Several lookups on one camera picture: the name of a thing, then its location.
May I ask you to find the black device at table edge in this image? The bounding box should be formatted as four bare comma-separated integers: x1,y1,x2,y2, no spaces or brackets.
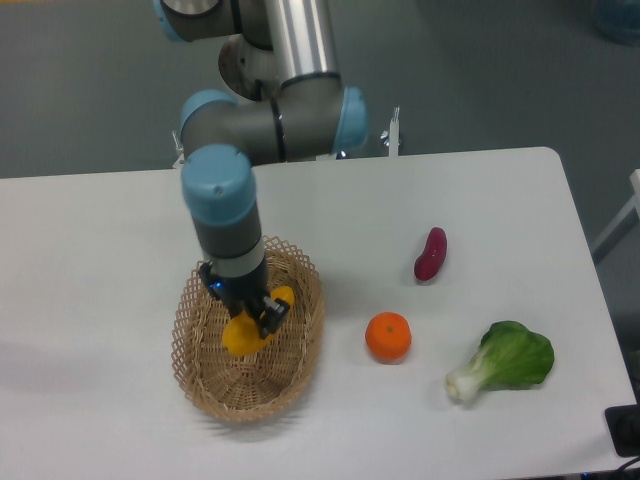
604,404,639,457

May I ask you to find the white frame at right edge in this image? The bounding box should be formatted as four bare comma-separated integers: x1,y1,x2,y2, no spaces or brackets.
590,169,639,265

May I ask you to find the woven wicker basket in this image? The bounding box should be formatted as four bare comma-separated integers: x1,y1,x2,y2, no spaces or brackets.
171,236,324,422

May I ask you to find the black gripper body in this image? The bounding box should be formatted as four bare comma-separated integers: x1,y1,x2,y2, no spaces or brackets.
198,259,271,324

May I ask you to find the yellow mango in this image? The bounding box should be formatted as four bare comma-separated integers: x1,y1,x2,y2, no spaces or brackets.
221,286,295,356

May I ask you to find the green bok choy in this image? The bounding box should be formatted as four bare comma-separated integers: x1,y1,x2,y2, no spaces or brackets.
445,321,555,402

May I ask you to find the orange tangerine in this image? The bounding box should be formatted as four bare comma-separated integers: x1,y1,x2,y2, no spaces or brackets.
364,312,412,363

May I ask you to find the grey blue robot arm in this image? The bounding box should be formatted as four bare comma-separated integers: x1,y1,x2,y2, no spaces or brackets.
154,1,368,338

